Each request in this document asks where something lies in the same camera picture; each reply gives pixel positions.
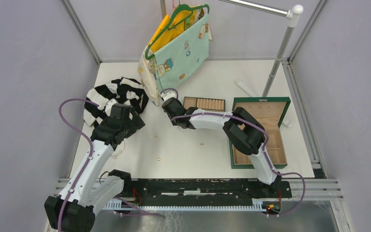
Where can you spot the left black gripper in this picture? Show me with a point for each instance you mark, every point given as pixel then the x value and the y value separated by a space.
pixel 135 123

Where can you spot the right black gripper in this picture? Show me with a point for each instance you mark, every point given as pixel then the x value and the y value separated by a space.
pixel 174 122

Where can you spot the small green jewelry tray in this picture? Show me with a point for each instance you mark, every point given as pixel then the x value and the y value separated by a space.
pixel 217 105

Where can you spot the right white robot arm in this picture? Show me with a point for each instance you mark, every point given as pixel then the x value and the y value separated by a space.
pixel 244 132

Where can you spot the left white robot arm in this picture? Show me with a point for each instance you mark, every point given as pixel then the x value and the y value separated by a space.
pixel 76 206

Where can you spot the large green jewelry box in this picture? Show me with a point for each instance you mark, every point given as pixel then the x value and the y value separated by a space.
pixel 269 112

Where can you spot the black white striped garment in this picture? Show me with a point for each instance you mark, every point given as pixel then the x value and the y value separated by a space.
pixel 123 90

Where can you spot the mint cartoon print cloth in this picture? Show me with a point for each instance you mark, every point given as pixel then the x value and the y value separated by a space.
pixel 181 57

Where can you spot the cream cartoon print cloth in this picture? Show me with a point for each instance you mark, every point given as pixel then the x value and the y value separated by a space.
pixel 147 73

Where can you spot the yellow garment on hanger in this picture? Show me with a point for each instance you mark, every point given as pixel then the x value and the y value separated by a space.
pixel 181 22

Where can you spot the green plastic hanger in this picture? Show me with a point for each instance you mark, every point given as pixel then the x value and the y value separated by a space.
pixel 167 20

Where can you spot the silver clothes rack pole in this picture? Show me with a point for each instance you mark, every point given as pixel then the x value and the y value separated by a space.
pixel 292 15

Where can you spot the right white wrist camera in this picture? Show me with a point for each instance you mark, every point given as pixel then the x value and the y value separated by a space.
pixel 169 94

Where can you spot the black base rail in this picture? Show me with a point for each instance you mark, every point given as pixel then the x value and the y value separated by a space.
pixel 202 192

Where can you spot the white slotted cable duct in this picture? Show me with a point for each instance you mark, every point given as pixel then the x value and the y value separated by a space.
pixel 119 206

